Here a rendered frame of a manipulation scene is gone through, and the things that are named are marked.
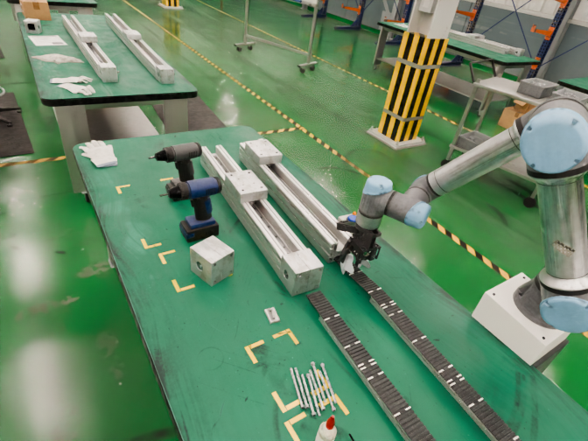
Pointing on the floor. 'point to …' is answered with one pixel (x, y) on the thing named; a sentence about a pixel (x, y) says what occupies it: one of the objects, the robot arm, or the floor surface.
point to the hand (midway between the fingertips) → (349, 267)
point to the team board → (283, 45)
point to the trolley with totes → (541, 93)
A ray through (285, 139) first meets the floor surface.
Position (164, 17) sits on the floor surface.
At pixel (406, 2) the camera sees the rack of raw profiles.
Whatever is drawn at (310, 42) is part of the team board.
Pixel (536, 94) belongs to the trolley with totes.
